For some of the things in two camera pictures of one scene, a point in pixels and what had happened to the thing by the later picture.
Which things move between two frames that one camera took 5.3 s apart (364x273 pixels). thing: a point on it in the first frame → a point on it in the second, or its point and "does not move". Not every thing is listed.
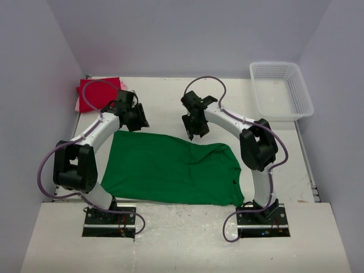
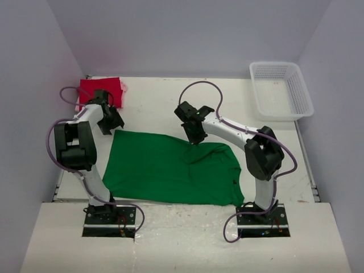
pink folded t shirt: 124,87 does not move
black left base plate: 107,224 does not move
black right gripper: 191,130 → 194,140
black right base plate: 272,222 does not move
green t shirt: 148,168 does not move
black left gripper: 141,121 → 116,122
